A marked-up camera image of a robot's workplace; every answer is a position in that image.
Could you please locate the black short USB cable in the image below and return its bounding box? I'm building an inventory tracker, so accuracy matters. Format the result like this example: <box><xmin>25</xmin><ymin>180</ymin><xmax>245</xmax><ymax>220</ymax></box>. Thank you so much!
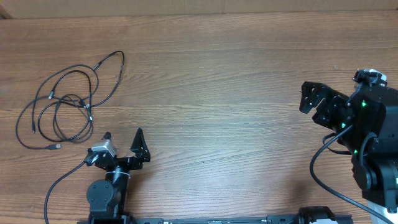
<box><xmin>15</xmin><ymin>69</ymin><xmax>93</xmax><ymax>151</ymax></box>

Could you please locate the black thin cable silver tip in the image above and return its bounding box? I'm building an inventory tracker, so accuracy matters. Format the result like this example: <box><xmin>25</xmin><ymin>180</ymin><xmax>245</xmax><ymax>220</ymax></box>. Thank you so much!
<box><xmin>30</xmin><ymin>50</ymin><xmax>126</xmax><ymax>134</ymax></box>

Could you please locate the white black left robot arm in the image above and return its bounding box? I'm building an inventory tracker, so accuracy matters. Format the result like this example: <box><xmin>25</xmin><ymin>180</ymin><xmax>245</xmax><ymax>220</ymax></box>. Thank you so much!
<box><xmin>84</xmin><ymin>128</ymin><xmax>150</xmax><ymax>223</ymax></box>

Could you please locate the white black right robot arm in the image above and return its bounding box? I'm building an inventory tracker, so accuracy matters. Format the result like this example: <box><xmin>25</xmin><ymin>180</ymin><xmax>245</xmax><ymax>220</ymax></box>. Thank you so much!
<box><xmin>300</xmin><ymin>81</ymin><xmax>397</xmax><ymax>223</ymax></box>

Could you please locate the brown cardboard backdrop panel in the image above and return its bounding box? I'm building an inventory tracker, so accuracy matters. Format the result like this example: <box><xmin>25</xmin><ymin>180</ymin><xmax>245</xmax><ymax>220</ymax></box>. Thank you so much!
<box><xmin>1</xmin><ymin>0</ymin><xmax>397</xmax><ymax>19</ymax></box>

